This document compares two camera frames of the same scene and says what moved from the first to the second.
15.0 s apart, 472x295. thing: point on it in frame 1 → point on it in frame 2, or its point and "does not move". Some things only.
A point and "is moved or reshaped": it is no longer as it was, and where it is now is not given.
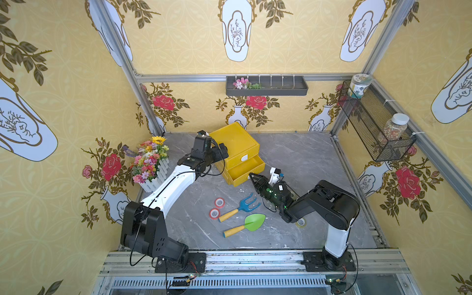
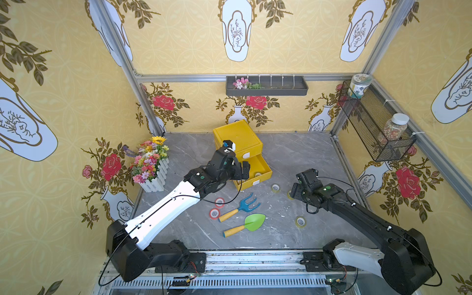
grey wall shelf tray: [274, 85] does not move
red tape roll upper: [219, 203] does not move
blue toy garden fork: [243, 207] does not move
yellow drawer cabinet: [244, 153] is moved or reshaped
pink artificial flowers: [244, 83] does not move
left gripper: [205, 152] → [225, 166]
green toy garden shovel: [252, 223] does not move
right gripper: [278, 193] → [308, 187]
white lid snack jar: [397, 126] does not move
